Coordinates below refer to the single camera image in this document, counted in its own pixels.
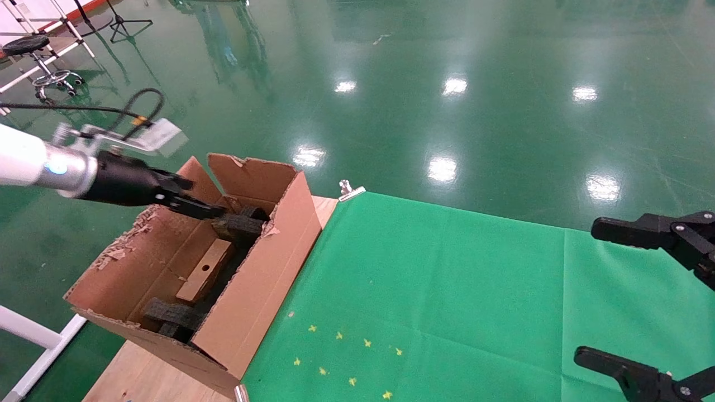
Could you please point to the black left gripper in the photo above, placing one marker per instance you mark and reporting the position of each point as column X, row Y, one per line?
column 123, row 178

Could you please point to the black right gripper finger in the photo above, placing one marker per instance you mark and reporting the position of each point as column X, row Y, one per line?
column 637, row 377
column 648, row 231

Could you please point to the small brown cardboard box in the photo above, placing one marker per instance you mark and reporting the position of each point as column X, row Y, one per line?
column 204, row 273

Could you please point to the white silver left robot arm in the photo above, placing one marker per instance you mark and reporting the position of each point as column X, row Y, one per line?
column 28, row 162

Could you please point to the large open cardboard carton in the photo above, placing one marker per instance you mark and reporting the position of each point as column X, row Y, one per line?
column 262, row 285

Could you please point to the black foam block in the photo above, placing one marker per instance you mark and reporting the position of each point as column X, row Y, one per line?
column 243, row 226
column 173, row 315

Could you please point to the green table cloth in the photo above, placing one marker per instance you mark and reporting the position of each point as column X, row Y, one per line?
column 475, row 301

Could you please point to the black tripod stand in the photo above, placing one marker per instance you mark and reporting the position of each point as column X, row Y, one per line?
column 125, row 25

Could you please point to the black round base stand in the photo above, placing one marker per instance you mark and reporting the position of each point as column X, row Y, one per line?
column 92, row 23

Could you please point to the black round stool on wheels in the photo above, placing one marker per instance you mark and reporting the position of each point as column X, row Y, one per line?
column 25, row 46

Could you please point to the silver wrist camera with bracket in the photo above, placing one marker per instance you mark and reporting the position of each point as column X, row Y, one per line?
column 159, row 137

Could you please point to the white tube table frame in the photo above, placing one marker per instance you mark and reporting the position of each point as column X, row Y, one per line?
column 33, row 338

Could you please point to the white tube rack frame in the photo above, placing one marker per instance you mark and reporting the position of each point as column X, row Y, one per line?
column 61, row 22

